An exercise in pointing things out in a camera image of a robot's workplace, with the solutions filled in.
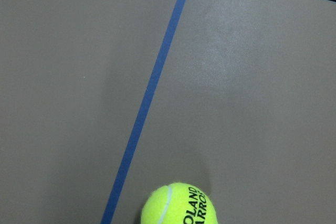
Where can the Roland Garros tennis ball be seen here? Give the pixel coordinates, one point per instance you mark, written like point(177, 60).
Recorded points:
point(178, 203)

